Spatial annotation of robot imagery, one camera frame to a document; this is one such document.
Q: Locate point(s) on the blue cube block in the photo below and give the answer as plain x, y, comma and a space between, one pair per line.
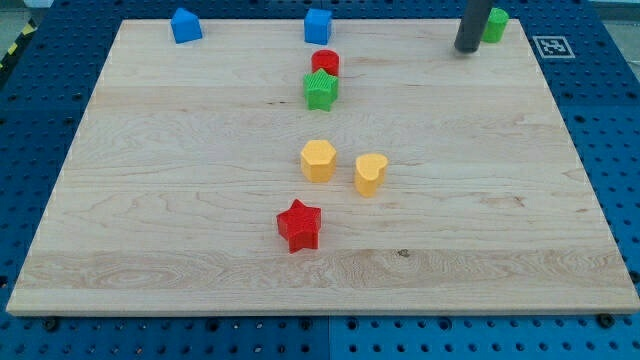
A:
318, 26

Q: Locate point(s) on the green cylinder block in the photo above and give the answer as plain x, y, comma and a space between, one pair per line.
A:
496, 25

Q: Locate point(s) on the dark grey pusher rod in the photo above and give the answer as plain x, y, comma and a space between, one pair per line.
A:
472, 25

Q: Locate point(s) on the yellow hexagon block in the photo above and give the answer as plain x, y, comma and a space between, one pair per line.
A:
318, 161

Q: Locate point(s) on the green star block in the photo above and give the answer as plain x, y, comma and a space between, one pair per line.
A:
320, 90

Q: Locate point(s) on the wooden board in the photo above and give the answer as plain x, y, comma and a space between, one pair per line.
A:
167, 200

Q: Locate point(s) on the yellow heart block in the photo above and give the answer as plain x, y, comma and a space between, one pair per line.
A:
370, 172

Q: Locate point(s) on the white fiducial marker tag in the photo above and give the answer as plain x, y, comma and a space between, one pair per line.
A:
553, 47

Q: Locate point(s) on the red cylinder block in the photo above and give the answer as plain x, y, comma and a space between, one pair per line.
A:
326, 59

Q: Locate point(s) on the red star block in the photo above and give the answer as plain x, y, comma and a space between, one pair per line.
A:
300, 226

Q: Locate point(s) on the blue triangle block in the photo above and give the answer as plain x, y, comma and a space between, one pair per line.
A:
185, 26

